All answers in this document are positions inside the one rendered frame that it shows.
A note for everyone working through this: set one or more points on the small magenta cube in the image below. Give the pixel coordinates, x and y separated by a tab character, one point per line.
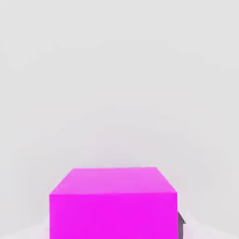
113	212

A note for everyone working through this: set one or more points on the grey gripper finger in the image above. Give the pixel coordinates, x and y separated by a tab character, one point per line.
180	227

